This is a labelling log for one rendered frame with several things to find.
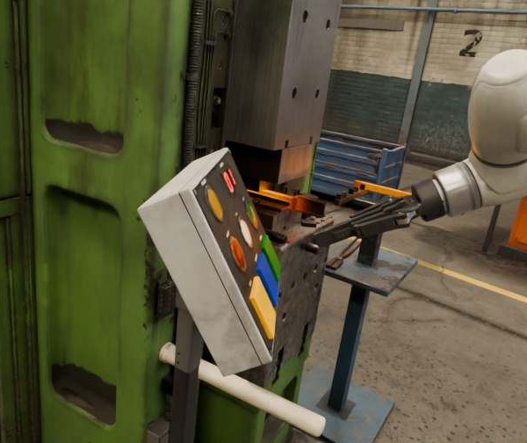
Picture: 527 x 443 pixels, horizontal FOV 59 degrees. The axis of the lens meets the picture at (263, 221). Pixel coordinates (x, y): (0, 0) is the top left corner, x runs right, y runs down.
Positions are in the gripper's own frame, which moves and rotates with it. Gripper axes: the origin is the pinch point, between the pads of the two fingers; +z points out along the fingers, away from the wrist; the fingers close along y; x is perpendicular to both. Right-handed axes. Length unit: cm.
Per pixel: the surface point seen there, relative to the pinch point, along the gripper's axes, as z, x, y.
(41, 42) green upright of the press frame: 49, 60, 30
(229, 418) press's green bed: 54, -59, 35
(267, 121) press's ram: 6.7, 22.1, 31.9
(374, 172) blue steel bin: -39, -94, 396
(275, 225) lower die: 16.1, -5.1, 37.1
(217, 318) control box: 17.8, 3.8, -27.0
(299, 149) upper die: 2.8, 10.7, 44.8
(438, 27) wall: -252, 1, 802
